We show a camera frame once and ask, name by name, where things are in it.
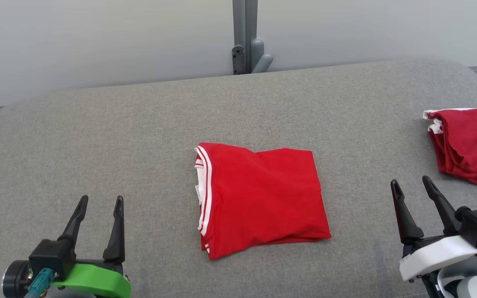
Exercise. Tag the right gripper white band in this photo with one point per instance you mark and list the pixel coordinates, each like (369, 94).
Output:
(437, 254)

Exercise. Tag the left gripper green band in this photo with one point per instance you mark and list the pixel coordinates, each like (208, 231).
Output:
(97, 279)

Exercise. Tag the red shorts white side stripes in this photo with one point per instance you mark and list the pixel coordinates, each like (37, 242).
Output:
(470, 145)

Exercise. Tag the red jersey white trim lettering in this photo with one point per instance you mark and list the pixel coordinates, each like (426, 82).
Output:
(263, 198)

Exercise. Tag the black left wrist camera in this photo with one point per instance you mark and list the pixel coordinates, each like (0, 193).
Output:
(50, 258)

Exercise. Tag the grey metal frame post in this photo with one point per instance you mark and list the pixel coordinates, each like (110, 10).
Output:
(244, 37)

